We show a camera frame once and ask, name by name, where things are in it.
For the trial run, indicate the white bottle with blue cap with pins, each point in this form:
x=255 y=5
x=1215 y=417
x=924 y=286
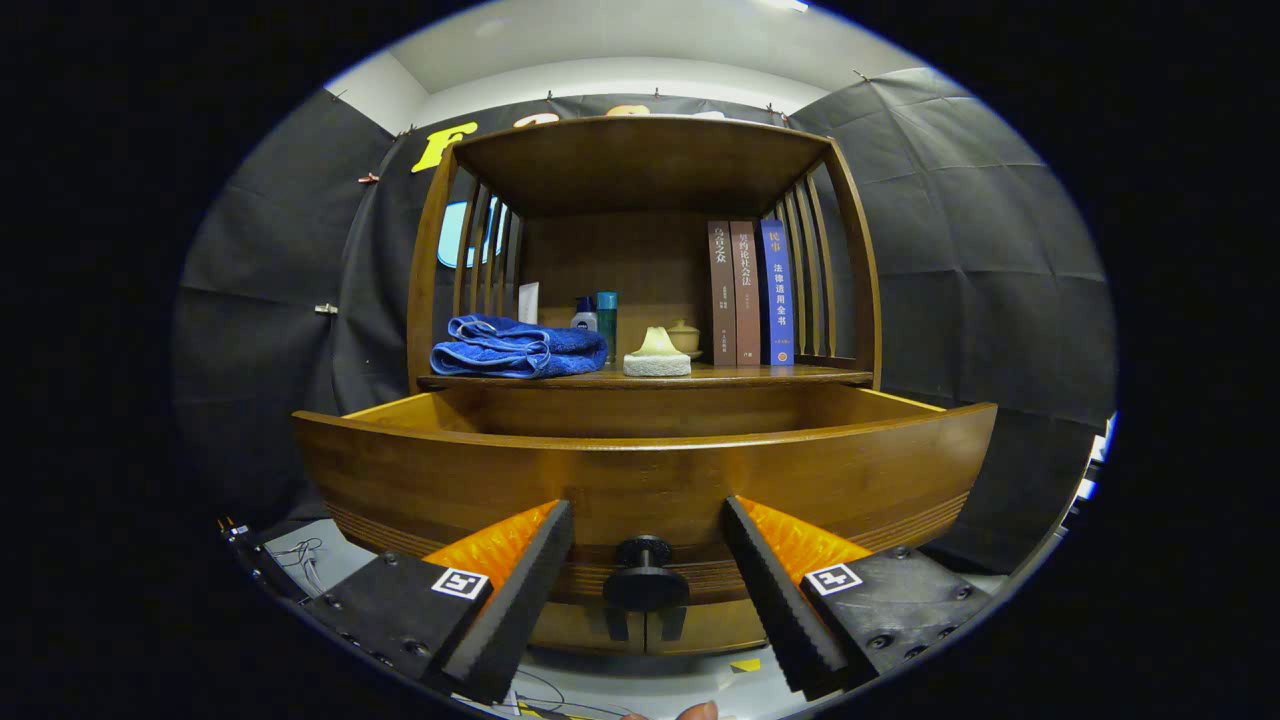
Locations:
x=585 y=318

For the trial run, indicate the white flat object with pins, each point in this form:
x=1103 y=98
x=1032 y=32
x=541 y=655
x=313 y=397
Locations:
x=1085 y=490

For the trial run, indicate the reddish brown book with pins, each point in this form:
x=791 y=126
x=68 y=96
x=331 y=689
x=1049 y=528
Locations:
x=746 y=300

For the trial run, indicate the black backdrop cloth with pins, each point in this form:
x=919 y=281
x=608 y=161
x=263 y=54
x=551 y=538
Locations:
x=950 y=250

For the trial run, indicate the beige lidded teacup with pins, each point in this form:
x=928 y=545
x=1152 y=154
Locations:
x=688 y=338

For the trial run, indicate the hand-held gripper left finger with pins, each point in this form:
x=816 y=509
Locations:
x=520 y=600

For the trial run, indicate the wooden countertop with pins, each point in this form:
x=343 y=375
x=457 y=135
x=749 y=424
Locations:
x=780 y=375

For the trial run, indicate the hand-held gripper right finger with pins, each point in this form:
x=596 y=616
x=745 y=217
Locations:
x=775 y=600

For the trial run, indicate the teal bottle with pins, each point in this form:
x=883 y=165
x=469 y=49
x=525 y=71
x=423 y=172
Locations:
x=607 y=320

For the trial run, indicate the folded blue towel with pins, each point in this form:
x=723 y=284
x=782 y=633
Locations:
x=520 y=350

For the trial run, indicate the black drawer knob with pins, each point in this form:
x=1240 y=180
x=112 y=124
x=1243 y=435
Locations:
x=645 y=590

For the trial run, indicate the white tube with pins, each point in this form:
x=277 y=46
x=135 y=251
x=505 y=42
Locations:
x=528 y=300

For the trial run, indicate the dark brown book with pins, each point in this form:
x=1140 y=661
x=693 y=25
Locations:
x=721 y=300

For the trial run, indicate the wooden drawer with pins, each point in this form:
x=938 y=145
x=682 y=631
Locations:
x=650 y=480

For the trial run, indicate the wooden cabinet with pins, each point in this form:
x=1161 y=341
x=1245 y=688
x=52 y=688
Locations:
x=640 y=165

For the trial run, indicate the yellow tape piece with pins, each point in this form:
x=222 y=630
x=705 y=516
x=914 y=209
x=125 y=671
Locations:
x=745 y=665

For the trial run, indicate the blue book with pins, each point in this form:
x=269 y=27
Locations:
x=777 y=300

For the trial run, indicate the wooden cabinet door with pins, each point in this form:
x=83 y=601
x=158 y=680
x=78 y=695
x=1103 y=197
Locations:
x=570 y=625
x=715 y=625

